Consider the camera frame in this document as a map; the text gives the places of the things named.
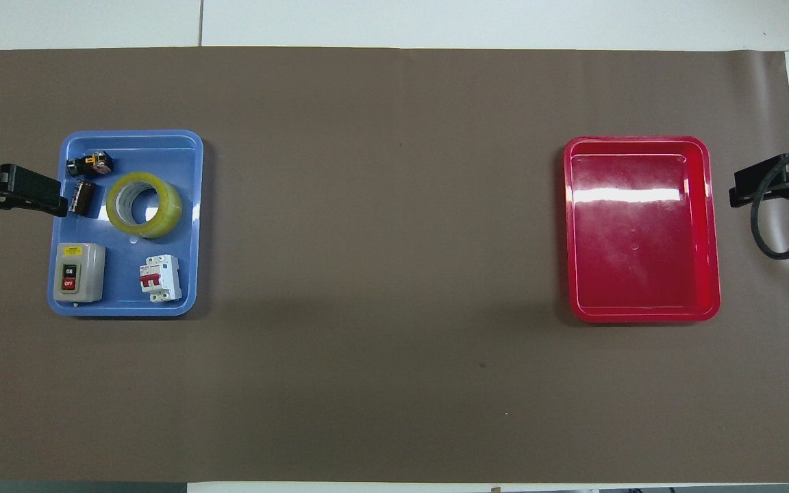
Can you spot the blue plastic tray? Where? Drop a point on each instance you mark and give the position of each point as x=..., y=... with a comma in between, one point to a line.
x=124, y=277

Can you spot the black push button switch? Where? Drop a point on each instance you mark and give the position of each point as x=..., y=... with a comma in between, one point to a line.
x=89, y=163

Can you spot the red plastic tray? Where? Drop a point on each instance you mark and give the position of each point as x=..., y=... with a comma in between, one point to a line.
x=641, y=260

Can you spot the white circuit breaker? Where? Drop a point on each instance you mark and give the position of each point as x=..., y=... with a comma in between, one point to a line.
x=161, y=278

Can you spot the grey on-off switch box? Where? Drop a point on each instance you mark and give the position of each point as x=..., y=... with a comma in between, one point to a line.
x=90, y=271

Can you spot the clear yellowish tape roll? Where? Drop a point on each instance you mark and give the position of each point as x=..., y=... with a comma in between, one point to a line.
x=170, y=205

